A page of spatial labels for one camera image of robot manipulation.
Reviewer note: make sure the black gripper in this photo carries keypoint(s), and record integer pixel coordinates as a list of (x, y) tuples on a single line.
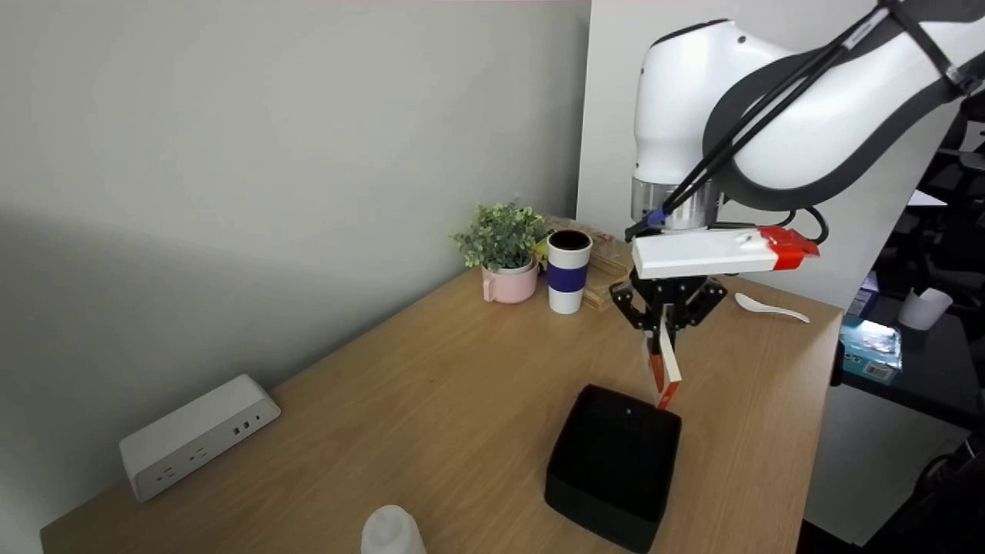
[(681, 295)]

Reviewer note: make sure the red packet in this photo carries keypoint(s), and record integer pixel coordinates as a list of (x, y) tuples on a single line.
[(670, 374)]

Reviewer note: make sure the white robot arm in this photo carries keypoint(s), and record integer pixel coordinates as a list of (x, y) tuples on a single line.
[(689, 103)]

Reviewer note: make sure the black fabric box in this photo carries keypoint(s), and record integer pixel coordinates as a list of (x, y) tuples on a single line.
[(610, 467)]

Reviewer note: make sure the white power strip box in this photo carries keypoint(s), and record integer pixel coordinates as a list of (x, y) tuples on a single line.
[(196, 435)]

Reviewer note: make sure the white plastic spoon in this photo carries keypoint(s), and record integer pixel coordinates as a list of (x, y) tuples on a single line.
[(765, 305)]

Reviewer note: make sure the white cup with blue band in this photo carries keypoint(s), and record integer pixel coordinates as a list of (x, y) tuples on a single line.
[(568, 277)]

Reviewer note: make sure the green plant in pink pot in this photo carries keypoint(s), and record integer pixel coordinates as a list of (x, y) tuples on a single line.
[(503, 249)]

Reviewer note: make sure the blue packet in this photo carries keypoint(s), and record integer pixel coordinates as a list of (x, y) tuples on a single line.
[(871, 350)]

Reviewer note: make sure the white paper cup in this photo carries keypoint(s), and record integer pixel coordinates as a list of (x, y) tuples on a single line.
[(926, 309)]

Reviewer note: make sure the translucent white squeeze bottle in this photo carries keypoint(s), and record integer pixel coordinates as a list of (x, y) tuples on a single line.
[(391, 531)]

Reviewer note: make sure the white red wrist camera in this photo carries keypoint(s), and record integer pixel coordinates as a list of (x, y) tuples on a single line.
[(698, 254)]

